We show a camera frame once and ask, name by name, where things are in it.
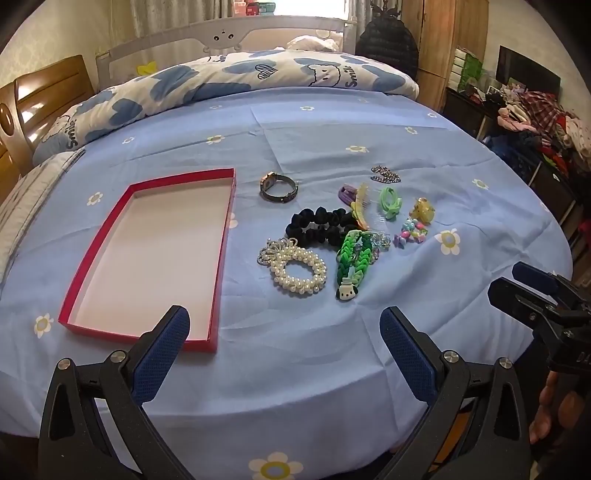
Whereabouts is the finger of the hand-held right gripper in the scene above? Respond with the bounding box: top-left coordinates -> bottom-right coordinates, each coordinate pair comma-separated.
513,261 -> 578,301
488,277 -> 555,329

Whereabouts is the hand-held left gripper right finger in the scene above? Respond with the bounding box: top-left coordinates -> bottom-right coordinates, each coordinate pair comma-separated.
379,305 -> 532,480

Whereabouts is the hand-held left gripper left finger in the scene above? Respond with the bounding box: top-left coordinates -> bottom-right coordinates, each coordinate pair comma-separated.
39,305 -> 192,480

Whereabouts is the red shallow cardboard box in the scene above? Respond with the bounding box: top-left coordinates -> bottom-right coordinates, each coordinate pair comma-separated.
58,167 -> 237,354

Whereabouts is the green braided bracelet dog charm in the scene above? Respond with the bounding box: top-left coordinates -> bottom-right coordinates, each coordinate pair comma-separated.
335,230 -> 376,305

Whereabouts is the yellow hair claw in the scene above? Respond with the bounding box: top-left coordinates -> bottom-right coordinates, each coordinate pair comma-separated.
409,198 -> 435,226

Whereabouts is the colourful candy bead bracelet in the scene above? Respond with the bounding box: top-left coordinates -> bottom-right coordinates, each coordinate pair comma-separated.
393,219 -> 429,249

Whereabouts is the clear hair comb with flowers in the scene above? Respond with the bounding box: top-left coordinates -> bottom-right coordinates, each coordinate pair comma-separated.
348,182 -> 386,234

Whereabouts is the pearl bracelet with butterfly ornament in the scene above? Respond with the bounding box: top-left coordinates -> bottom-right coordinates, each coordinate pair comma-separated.
259,237 -> 326,298

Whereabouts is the light green hair tie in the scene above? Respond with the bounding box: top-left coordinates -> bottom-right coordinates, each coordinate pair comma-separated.
379,186 -> 404,221

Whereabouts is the black fabric scrunchie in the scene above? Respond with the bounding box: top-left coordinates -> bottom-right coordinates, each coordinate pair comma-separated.
285,208 -> 358,250

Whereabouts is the wristwatch with studded strap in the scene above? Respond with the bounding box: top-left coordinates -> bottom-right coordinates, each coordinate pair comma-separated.
259,172 -> 298,203

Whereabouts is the person's right hand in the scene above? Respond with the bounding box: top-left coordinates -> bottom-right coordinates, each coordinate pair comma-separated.
529,370 -> 591,446

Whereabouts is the pile of clothes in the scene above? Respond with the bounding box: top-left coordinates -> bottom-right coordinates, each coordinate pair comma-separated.
496,90 -> 591,174

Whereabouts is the dark low cabinet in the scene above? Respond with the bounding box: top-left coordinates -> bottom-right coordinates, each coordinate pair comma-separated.
443,88 -> 591,241

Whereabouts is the black television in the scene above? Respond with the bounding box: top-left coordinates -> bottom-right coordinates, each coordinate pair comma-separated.
496,45 -> 561,100

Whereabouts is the blue flowered bed sheet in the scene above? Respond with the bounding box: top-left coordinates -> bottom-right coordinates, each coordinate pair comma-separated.
0,85 -> 575,480

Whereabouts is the wooden wardrobe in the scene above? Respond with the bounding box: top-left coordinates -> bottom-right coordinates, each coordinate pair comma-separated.
401,0 -> 489,114

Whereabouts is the black padded jacket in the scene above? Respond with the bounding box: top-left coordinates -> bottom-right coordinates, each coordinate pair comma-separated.
358,4 -> 420,79

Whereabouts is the white quilt with blue hearts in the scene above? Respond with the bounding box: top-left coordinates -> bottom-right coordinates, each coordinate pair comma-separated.
32,48 -> 420,164

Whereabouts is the brown wooden headboard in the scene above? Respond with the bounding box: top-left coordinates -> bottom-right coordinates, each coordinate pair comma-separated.
0,54 -> 95,199

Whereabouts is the pastel clear bead bracelet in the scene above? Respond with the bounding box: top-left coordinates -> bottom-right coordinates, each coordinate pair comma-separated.
367,231 -> 393,259

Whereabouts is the silver chain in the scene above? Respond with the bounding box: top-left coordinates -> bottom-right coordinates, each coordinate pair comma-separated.
370,165 -> 402,185

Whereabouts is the grey bed guard rail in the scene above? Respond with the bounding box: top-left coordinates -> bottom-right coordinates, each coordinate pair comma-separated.
95,14 -> 358,88

